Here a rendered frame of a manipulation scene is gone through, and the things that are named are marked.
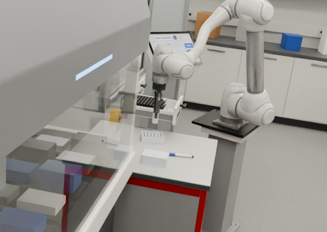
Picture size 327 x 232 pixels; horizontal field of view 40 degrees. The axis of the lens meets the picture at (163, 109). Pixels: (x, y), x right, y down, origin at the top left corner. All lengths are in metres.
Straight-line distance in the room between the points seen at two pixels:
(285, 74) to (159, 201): 3.64
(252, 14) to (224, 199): 1.24
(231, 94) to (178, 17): 1.59
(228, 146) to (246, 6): 0.90
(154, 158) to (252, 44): 0.87
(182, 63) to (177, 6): 2.02
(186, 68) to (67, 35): 1.29
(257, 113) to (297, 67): 2.96
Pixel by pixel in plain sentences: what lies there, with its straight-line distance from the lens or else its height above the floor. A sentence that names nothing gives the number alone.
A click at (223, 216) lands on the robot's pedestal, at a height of 0.17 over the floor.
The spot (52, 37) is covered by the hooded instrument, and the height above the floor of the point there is 1.54.
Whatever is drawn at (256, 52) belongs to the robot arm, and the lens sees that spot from 2.59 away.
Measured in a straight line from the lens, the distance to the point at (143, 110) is 2.68.
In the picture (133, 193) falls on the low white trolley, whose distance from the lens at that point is 2.23.
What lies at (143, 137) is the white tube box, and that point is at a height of 0.79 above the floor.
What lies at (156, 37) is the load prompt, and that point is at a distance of 3.60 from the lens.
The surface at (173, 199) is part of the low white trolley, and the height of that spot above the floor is 0.65.
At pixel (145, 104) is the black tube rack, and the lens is 2.72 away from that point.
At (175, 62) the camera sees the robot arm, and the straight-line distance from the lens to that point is 2.28.
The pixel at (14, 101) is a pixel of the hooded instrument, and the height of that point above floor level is 1.46.
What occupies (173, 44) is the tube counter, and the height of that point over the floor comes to 1.11.
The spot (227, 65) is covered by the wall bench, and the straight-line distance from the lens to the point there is 5.56.
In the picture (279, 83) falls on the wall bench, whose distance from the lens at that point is 5.61.
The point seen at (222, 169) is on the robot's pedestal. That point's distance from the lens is 2.97.
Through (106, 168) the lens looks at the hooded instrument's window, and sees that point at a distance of 1.59.
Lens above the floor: 1.70
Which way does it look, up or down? 18 degrees down
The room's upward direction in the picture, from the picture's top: 7 degrees clockwise
